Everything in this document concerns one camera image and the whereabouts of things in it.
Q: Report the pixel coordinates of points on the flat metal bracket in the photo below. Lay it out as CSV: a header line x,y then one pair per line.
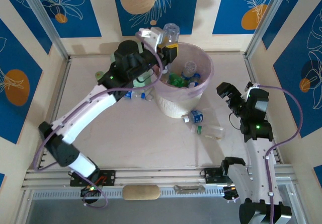
x,y
188,188

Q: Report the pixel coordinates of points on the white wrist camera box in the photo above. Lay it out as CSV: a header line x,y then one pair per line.
x,y
247,91
153,36

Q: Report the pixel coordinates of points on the small clear bottle white cap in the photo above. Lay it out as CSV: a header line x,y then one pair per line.
x,y
149,96

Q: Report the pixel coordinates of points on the beige foam roll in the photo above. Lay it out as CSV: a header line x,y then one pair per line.
x,y
141,192

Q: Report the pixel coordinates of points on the clear bottle blue round logo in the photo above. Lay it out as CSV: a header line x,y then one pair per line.
x,y
128,94

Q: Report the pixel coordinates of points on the clear bottle green label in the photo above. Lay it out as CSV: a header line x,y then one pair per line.
x,y
211,132

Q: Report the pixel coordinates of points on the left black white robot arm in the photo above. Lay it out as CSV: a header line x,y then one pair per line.
x,y
83,113

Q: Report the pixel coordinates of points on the pale green lunch box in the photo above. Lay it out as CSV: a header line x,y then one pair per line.
x,y
142,81

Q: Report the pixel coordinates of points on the crushed green bottle yellow cap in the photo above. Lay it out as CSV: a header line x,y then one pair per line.
x,y
177,79

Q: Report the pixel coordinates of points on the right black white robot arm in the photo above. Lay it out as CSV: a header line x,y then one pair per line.
x,y
256,153

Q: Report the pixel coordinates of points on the white plastic bin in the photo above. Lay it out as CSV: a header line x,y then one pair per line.
x,y
176,105

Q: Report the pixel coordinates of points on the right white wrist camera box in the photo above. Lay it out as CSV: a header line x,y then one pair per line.
x,y
247,91

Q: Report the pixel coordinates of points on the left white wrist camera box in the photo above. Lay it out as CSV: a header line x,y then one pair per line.
x,y
153,36

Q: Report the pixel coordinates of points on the small dark bottle green cap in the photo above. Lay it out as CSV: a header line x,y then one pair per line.
x,y
99,74

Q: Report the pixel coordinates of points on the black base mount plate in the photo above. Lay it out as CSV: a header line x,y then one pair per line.
x,y
211,175
109,178

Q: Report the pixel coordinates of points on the pink bin liner bag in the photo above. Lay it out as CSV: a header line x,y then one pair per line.
x,y
201,58

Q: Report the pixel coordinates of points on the aluminium front rail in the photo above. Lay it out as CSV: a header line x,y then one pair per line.
x,y
163,176

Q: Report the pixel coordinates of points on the clear bottle blue label white cap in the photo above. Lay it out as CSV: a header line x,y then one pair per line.
x,y
171,34
197,116

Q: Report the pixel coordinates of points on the aluminium frame post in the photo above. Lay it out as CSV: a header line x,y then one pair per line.
x,y
266,20
46,20

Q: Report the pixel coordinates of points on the slotted metal strip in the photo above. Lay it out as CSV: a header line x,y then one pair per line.
x,y
167,193

